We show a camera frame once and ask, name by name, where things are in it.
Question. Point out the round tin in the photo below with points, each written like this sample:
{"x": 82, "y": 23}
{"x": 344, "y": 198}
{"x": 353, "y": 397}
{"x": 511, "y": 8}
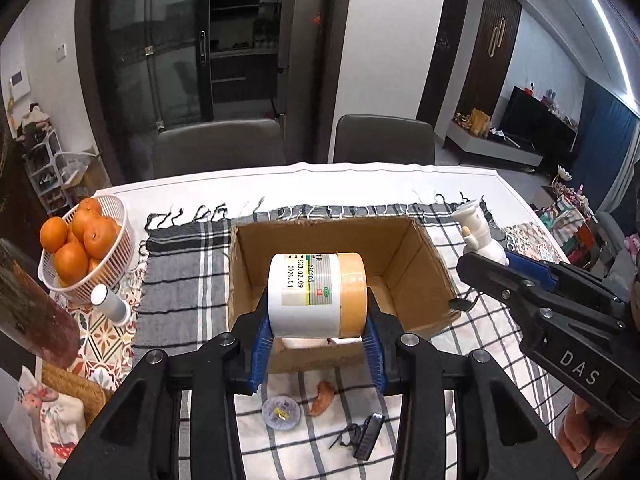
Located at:
{"x": 281, "y": 413}

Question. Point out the white ceramic figurine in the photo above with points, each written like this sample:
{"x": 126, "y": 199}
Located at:
{"x": 476, "y": 233}

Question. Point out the round pink toy clock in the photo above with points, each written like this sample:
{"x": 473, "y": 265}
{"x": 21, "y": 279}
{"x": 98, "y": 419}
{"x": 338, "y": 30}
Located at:
{"x": 304, "y": 343}

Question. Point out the white bottle yellow cap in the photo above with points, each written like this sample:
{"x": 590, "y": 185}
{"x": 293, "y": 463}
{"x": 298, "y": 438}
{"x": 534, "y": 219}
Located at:
{"x": 317, "y": 295}

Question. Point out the orange fruit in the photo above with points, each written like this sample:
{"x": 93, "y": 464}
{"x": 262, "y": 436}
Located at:
{"x": 53, "y": 234}
{"x": 99, "y": 236}
{"x": 88, "y": 209}
{"x": 71, "y": 263}

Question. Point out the patterned table mat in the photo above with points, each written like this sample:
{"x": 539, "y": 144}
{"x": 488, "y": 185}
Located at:
{"x": 532, "y": 241}

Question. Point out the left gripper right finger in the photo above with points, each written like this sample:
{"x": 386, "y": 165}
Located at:
{"x": 499, "y": 435}

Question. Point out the small white cylinder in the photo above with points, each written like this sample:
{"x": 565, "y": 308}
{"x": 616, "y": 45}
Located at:
{"x": 110, "y": 305}

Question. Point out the white fruit basket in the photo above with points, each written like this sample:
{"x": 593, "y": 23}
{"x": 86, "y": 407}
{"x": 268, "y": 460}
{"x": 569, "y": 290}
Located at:
{"x": 107, "y": 271}

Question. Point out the brown wooden piece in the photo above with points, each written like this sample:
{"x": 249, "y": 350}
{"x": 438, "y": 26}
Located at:
{"x": 324, "y": 398}

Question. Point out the grey dining chair right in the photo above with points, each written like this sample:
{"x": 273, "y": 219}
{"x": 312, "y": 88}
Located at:
{"x": 361, "y": 138}

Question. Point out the black white plaid cloth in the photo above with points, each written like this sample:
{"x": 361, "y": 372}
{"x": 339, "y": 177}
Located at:
{"x": 323, "y": 419}

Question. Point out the right hand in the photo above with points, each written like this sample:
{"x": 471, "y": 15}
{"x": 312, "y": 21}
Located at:
{"x": 575, "y": 435}

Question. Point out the grey dining chair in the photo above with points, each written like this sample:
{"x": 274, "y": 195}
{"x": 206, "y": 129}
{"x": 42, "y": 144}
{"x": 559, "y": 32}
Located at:
{"x": 361, "y": 138}
{"x": 213, "y": 146}

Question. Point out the black binder clip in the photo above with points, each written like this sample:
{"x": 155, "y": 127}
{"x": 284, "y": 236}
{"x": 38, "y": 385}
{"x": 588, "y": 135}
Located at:
{"x": 361, "y": 438}

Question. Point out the white shelf rack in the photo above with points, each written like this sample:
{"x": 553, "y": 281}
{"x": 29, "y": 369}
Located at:
{"x": 56, "y": 175}

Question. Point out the white tv console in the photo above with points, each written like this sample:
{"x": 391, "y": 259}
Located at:
{"x": 473, "y": 146}

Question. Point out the glass vase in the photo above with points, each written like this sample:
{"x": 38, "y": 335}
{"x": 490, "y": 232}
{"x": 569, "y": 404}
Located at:
{"x": 31, "y": 317}

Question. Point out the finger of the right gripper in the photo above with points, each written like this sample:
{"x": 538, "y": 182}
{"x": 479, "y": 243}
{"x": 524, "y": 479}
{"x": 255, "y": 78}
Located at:
{"x": 567, "y": 280}
{"x": 516, "y": 291}

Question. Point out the grey dining chair left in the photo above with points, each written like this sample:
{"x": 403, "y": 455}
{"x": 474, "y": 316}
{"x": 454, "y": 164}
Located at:
{"x": 213, "y": 146}

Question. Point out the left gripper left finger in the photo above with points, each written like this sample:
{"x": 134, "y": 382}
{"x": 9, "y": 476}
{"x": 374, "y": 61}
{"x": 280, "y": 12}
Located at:
{"x": 136, "y": 434}

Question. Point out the floral fabric tissue cover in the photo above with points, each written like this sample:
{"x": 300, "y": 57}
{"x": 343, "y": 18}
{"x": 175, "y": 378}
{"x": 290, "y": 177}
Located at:
{"x": 44, "y": 425}

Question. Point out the wicker tissue box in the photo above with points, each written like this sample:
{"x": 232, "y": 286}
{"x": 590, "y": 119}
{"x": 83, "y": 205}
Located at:
{"x": 93, "y": 396}

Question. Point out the black television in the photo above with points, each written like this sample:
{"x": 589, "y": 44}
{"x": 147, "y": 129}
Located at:
{"x": 529, "y": 122}

